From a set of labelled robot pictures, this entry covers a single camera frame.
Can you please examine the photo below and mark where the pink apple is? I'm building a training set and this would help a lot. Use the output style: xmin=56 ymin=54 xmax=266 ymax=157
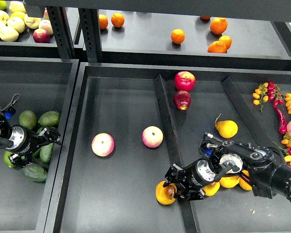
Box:
xmin=142 ymin=126 xmax=163 ymax=148
xmin=91 ymin=133 xmax=114 ymax=157

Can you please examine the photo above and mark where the orange on shelf left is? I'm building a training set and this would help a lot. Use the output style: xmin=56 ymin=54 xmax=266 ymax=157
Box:
xmin=99 ymin=14 xmax=109 ymax=30

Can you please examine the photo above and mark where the black centre tray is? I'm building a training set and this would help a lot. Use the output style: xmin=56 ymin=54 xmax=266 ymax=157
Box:
xmin=45 ymin=63 xmax=291 ymax=233

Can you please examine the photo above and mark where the yellow pear centre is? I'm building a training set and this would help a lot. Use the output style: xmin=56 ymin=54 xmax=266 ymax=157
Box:
xmin=219 ymin=176 xmax=240 ymax=188

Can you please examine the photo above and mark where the black shelf upright right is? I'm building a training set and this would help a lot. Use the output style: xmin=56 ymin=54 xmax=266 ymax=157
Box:
xmin=78 ymin=8 xmax=103 ymax=63

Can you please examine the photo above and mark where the pale yellow apple middle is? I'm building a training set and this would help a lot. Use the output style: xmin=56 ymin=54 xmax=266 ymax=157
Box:
xmin=7 ymin=17 xmax=26 ymax=33

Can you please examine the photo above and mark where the yellow pear with stem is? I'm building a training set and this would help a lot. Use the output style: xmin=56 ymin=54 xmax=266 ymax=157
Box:
xmin=215 ymin=114 xmax=238 ymax=139

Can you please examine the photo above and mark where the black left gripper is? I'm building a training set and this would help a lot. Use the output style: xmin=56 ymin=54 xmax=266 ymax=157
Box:
xmin=6 ymin=125 xmax=62 ymax=168

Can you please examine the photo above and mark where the pale yellow apple stem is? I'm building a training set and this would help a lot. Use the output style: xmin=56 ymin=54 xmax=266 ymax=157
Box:
xmin=24 ymin=14 xmax=41 ymax=30

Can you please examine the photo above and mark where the pink peach on shelf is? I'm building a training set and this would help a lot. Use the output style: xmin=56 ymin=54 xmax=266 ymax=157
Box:
xmin=38 ymin=19 xmax=53 ymax=36

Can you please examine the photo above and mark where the black left tray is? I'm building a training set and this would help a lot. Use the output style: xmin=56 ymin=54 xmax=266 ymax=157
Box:
xmin=0 ymin=57 xmax=79 ymax=233

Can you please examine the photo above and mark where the bright red apple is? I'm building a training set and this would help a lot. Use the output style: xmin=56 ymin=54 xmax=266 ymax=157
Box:
xmin=174 ymin=71 xmax=196 ymax=92

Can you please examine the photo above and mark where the red apple on shelf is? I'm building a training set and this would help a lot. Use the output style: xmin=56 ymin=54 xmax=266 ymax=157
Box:
xmin=33 ymin=29 xmax=50 ymax=43

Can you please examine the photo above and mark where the green avocado top left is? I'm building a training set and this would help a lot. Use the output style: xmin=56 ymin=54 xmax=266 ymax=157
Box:
xmin=19 ymin=110 xmax=37 ymax=130

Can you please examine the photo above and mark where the dark green avocado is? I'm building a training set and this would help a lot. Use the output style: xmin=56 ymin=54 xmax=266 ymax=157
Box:
xmin=21 ymin=163 xmax=48 ymax=183

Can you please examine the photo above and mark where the front orange on shelf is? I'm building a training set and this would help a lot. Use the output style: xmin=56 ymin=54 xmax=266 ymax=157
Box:
xmin=208 ymin=41 xmax=227 ymax=53

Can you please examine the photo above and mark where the dark red apple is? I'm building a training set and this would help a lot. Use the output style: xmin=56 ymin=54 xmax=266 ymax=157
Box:
xmin=173 ymin=90 xmax=192 ymax=111

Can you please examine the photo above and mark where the green avocado lower right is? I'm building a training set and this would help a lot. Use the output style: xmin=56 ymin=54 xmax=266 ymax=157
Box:
xmin=40 ymin=143 xmax=54 ymax=164

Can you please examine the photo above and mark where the yellow pear lower left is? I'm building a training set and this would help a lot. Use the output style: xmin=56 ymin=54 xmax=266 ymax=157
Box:
xmin=202 ymin=182 xmax=220 ymax=197

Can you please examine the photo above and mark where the pink apple left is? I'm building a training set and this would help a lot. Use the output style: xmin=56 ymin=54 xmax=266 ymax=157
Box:
xmin=91 ymin=133 xmax=114 ymax=157

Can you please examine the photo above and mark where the orange cherry tomato bunch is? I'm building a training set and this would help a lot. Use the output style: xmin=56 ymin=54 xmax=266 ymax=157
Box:
xmin=252 ymin=83 xmax=269 ymax=112

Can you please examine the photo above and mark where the red cherry tomato bunch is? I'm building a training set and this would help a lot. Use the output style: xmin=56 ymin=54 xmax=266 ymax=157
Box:
xmin=267 ymin=82 xmax=284 ymax=106

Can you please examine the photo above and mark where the black shelf upright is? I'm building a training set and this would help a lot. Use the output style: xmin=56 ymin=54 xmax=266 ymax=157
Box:
xmin=46 ymin=6 xmax=75 ymax=60
xmin=78 ymin=8 xmax=103 ymax=63

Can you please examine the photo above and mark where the black tray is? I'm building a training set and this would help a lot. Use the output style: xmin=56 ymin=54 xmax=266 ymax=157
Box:
xmin=45 ymin=63 xmax=291 ymax=233
xmin=0 ymin=57 xmax=79 ymax=233

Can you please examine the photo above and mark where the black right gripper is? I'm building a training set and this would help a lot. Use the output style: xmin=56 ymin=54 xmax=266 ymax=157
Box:
xmin=163 ymin=159 xmax=216 ymax=201

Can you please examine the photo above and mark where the mixed cherry tomatoes lower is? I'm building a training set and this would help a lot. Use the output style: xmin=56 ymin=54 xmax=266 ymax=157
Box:
xmin=274 ymin=133 xmax=291 ymax=167

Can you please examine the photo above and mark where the red chili pepper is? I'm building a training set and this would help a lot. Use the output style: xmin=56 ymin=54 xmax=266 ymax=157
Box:
xmin=274 ymin=106 xmax=287 ymax=134

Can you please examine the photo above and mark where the yellow pear right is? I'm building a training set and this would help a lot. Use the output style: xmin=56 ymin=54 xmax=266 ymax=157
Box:
xmin=239 ymin=170 xmax=252 ymax=191

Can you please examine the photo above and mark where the green avocado top right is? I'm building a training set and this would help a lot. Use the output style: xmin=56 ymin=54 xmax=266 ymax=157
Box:
xmin=38 ymin=111 xmax=61 ymax=127

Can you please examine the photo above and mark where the black shelf upright left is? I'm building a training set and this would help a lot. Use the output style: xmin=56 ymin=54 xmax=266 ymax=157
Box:
xmin=46 ymin=6 xmax=75 ymax=60

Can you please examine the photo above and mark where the light green avocado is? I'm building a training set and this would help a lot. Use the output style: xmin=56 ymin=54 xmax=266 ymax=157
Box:
xmin=3 ymin=151 xmax=16 ymax=168

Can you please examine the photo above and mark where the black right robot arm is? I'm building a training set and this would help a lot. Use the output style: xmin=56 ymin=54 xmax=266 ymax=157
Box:
xmin=163 ymin=133 xmax=291 ymax=203

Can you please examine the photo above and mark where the pink apple right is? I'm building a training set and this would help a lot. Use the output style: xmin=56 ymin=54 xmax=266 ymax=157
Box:
xmin=142 ymin=126 xmax=163 ymax=148

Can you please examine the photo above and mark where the yellow pear brown base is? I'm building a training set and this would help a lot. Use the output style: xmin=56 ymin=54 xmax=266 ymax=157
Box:
xmin=155 ymin=181 xmax=177 ymax=205

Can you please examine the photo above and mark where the pale yellow apple front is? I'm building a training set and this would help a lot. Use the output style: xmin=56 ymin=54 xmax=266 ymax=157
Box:
xmin=0 ymin=26 xmax=19 ymax=42

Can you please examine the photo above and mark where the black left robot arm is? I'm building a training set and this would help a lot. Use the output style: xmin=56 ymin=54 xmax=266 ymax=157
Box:
xmin=0 ymin=93 xmax=62 ymax=169

